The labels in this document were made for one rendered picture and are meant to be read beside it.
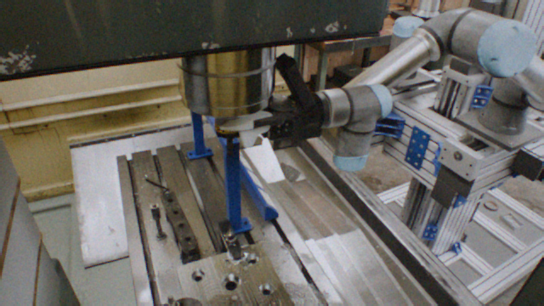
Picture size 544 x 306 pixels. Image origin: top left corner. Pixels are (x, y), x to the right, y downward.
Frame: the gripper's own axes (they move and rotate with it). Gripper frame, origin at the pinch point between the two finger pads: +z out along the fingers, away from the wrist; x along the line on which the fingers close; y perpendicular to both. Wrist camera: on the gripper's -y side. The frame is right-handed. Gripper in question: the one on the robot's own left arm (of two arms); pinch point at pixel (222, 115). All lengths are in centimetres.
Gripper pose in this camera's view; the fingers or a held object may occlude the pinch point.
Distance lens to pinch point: 64.1
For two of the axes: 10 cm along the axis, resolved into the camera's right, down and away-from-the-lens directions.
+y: -0.5, 8.3, 5.5
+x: -3.9, -5.3, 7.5
